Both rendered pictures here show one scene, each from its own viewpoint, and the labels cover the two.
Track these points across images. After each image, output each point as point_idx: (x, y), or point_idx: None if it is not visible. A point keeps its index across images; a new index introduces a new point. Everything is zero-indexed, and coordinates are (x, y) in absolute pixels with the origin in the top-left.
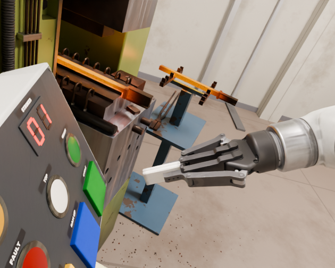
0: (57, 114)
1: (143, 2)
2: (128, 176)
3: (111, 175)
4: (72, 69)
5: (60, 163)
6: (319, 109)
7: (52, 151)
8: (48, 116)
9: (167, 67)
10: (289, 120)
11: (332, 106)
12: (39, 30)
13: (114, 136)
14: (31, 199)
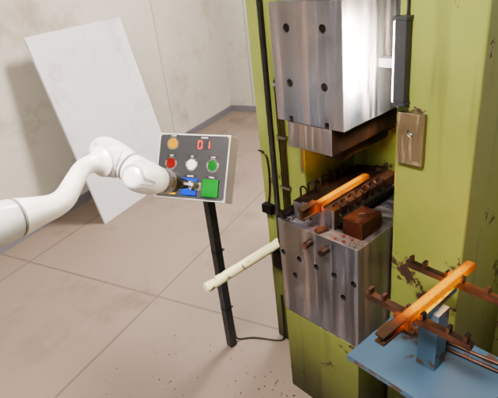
0: (216, 150)
1: (307, 130)
2: (347, 339)
3: (296, 272)
4: (343, 184)
5: (201, 160)
6: (160, 167)
7: (201, 155)
8: (209, 146)
9: (469, 268)
10: (167, 169)
11: (155, 164)
12: (284, 135)
13: (279, 219)
14: (183, 153)
